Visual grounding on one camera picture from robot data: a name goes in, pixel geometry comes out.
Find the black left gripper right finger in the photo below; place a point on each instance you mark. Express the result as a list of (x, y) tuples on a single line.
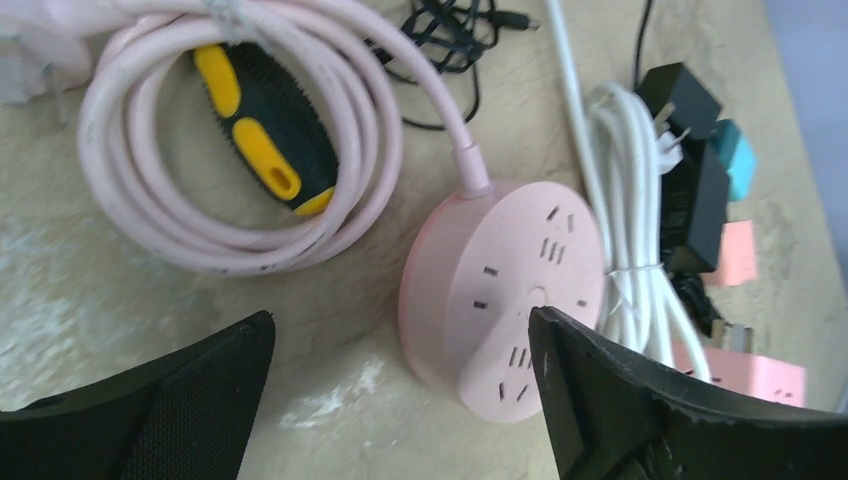
[(612, 413)]

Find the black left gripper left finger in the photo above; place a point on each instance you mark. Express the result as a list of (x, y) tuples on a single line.
[(186, 415)]

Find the pink cube power socket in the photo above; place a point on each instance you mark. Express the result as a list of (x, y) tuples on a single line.
[(733, 366)]

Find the salmon pink USB charger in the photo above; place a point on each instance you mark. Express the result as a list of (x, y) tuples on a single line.
[(737, 260)]

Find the pink round socket base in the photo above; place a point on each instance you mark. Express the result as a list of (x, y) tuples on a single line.
[(476, 271)]

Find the teal USB charger plug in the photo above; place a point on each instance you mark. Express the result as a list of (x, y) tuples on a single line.
[(736, 155)]

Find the black yellow flathead screwdriver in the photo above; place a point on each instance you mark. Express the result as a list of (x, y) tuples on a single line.
[(271, 124)]

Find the black power adapter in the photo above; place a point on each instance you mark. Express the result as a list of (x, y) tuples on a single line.
[(674, 94), (694, 197)]

